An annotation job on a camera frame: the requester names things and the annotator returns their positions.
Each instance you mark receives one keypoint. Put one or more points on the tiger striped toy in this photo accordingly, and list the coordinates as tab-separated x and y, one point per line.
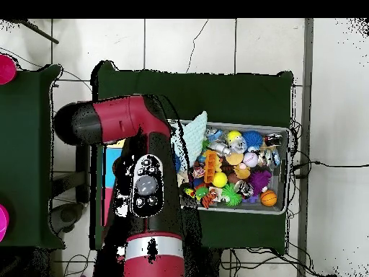
209	199

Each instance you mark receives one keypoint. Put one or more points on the white baseball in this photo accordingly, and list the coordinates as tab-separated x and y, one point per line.
250	159

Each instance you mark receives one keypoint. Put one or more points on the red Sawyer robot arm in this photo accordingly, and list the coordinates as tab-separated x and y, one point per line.
121	118

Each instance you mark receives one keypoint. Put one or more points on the small orange basketball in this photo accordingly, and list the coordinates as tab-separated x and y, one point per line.
268	198

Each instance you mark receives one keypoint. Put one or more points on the dark green side table cloth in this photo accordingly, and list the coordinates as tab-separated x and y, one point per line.
26	144

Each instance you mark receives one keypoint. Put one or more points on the dark pink round object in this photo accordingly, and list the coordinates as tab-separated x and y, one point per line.
6	69

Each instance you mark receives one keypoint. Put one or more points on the yellow tennis ball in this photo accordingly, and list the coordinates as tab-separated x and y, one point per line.
220	179

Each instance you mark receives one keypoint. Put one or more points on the silver mesh bin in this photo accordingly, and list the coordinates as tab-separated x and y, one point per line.
281	184

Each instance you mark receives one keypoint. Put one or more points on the grey rounded floor object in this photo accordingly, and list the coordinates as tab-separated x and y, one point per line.
67	216

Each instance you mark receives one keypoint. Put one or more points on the green spiky ball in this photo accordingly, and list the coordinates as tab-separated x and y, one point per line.
232	196

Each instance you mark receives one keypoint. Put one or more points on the pink ball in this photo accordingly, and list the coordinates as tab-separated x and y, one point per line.
3	222

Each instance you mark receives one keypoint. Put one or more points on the blue spiky ball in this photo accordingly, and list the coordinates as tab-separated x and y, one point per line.
252	138

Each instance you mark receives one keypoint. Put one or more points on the mint knitted cloth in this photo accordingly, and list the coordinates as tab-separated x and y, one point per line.
196	135

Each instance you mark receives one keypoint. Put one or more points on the purple spiky ball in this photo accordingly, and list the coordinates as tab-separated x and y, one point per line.
259	179

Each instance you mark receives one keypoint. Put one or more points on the wooden box with three holes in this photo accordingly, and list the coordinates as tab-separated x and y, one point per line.
111	161

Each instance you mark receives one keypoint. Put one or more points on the black rod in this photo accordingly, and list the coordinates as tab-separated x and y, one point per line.
40	31

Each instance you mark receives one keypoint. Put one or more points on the dark green tablecloth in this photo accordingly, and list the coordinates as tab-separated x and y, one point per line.
230	95

